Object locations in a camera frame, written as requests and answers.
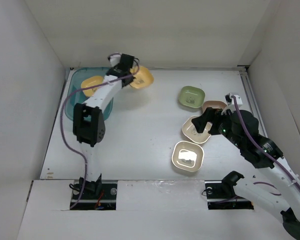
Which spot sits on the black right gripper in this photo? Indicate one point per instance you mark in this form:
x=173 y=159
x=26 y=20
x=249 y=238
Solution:
x=208 y=116

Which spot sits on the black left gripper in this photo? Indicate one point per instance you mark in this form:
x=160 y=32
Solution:
x=132 y=78

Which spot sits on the beige panda plate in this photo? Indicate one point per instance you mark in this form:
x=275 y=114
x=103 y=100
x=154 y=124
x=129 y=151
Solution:
x=189 y=130

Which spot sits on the yellow panda plate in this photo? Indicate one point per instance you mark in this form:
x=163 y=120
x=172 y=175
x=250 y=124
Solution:
x=142 y=79
x=89 y=82

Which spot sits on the brown panda plate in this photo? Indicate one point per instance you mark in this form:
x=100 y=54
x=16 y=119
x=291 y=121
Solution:
x=215 y=104

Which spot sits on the green panda plate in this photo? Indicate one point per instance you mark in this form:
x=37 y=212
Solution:
x=192 y=97

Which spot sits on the cream panda plate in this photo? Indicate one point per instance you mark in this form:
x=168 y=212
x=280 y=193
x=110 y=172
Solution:
x=187 y=156

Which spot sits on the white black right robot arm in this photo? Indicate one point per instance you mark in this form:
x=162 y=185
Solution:
x=241 y=128

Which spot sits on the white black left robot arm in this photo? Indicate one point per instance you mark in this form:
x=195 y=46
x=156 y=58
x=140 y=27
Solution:
x=88 y=117

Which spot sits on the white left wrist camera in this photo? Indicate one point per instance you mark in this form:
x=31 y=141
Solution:
x=114 y=58

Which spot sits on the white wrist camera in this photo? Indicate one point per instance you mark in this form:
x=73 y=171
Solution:
x=114 y=58
x=232 y=99

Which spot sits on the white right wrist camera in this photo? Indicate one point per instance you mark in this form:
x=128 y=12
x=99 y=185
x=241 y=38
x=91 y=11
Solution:
x=232 y=99

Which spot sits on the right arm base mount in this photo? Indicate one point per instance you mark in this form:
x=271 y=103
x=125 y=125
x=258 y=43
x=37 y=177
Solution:
x=220 y=194

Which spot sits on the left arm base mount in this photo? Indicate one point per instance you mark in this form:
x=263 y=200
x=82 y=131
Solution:
x=99 y=195

